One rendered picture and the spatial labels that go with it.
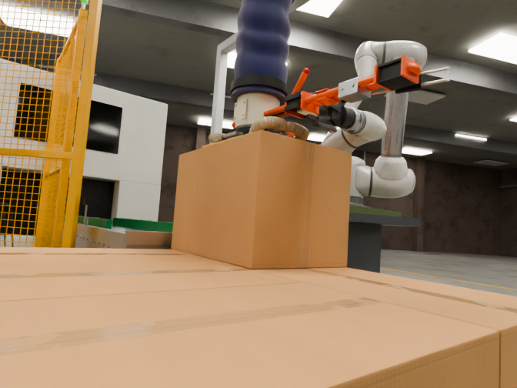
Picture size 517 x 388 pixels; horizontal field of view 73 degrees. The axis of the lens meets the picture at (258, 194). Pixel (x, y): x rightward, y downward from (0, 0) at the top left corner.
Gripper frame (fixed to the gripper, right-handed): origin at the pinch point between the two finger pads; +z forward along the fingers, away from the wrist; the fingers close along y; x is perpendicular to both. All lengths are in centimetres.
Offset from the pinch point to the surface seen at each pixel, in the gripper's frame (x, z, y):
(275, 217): -3.3, 13.5, 38.6
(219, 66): 344, -158, -179
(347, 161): -4.4, -16.6, 17.0
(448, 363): -63, 37, 55
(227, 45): 327, -158, -204
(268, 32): 17.8, 4.7, -30.6
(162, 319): -40, 62, 54
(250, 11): 22.6, 10.4, -38.5
